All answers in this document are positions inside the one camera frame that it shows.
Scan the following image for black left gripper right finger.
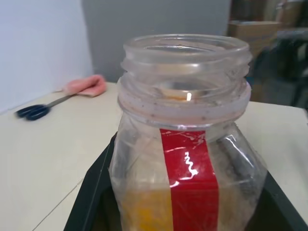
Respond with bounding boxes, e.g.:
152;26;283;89
244;172;308;231

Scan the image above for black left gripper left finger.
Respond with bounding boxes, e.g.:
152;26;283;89
64;133;124;231

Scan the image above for clear juice bottle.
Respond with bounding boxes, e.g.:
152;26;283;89
108;33;268;231

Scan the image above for pink folded cloth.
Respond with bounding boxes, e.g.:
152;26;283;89
61;74;107;98

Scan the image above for dark blurred chair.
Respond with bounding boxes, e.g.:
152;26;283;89
251;30;308;108

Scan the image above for brown cardboard box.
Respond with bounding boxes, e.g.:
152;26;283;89
227;20;282;58

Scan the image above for blue-handled scissors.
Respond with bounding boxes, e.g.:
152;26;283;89
14;94;73;121

